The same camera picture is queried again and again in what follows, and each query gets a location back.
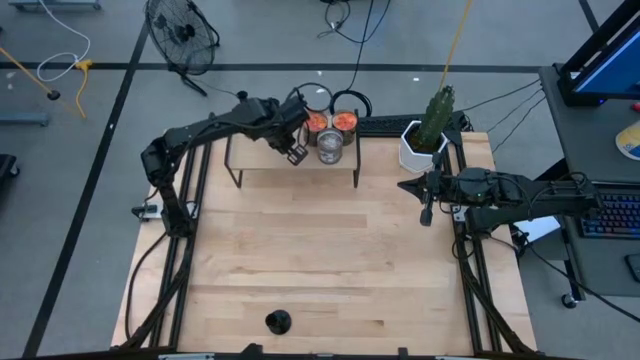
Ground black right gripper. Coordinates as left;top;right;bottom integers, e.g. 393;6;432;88
398;149;471;226

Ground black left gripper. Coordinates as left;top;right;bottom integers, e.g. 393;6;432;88
264;97;310;167

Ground tin can pictured label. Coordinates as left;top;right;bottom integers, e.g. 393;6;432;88
316;127;345;165

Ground tin can orange label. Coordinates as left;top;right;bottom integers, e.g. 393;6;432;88
305;110;330;148

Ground ribbed tin can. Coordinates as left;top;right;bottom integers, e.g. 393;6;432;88
332;109;360;147

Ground white planter pot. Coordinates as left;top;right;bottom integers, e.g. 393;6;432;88
398;119;450;175

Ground wooden shelf black legs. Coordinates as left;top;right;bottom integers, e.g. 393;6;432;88
223;108;362;189

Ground black keyboard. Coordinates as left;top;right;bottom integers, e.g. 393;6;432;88
357;114;417;139

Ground green cactus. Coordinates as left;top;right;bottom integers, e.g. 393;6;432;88
410;84;457;151

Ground white paper sheet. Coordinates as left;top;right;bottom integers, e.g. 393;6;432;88
514;215;562;244

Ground black floor fan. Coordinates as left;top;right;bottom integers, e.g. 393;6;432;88
143;0;222;98

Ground grey desk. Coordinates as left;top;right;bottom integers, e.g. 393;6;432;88
538;63;640;299

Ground backlit keyboard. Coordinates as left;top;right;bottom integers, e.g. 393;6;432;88
579;192;640;240

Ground yellow blue round pad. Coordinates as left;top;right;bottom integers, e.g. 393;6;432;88
614;119;640;162

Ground computer monitor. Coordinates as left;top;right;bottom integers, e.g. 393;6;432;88
556;0;640;108

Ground yellow rod black foot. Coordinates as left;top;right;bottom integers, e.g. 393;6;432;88
0;45;61;101

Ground grey metal base bar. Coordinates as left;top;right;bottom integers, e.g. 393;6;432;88
0;112;51;127
8;0;103;12

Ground black wheeled base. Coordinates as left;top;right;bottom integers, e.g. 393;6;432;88
0;153;21;179

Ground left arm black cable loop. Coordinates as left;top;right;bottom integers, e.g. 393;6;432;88
292;82;335;114

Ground black hanging cable with coil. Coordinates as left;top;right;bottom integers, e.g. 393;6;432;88
328;0;376;119

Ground black aluminium table frame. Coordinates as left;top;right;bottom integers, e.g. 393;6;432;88
119;110;539;360

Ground thin black cable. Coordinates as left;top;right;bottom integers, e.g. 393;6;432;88
462;78;544;114

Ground tangled black floor cable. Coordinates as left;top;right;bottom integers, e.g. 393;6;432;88
317;0;394;45

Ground yellow hanging cable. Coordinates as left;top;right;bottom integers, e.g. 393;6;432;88
438;0;475;92

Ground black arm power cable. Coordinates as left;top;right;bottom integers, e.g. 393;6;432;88
123;232;171;341

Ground yellow cable with plug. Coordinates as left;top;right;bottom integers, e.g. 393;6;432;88
74;58;95;120

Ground white floor cable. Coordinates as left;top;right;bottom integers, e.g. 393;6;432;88
36;0;93;84

